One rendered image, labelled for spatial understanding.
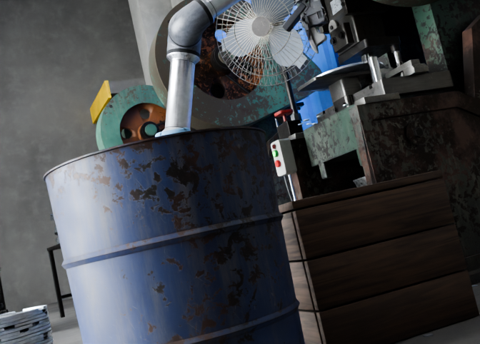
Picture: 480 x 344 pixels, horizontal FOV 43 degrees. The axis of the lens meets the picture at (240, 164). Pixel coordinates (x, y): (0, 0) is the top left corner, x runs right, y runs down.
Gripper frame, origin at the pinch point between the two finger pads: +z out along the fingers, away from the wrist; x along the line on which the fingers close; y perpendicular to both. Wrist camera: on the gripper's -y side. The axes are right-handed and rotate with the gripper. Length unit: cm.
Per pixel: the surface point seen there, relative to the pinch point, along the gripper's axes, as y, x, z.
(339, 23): 9.9, 10.8, -8.6
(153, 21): -263, 450, -178
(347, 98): 6.8, -2.7, 20.6
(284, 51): -30, 80, -18
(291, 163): -21.3, 3.4, 37.0
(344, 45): 10.1, 5.0, 0.9
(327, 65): -37, 231, -26
